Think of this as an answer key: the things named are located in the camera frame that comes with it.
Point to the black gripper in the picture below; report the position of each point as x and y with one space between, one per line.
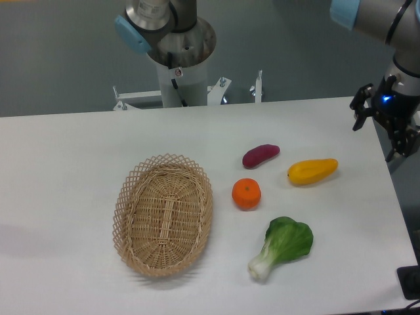
394 102

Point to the purple sweet potato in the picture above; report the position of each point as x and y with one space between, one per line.
260 154

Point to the woven wicker basket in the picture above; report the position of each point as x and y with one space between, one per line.
163 215

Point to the black device at table edge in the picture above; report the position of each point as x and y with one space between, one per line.
409 281

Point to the yellow mango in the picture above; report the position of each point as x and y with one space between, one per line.
311 171

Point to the green bok choy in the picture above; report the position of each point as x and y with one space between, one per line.
286 240

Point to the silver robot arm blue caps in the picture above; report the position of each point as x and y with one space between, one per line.
179 44

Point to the orange tangerine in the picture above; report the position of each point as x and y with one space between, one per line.
246 194

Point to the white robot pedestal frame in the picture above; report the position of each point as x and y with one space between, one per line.
180 87

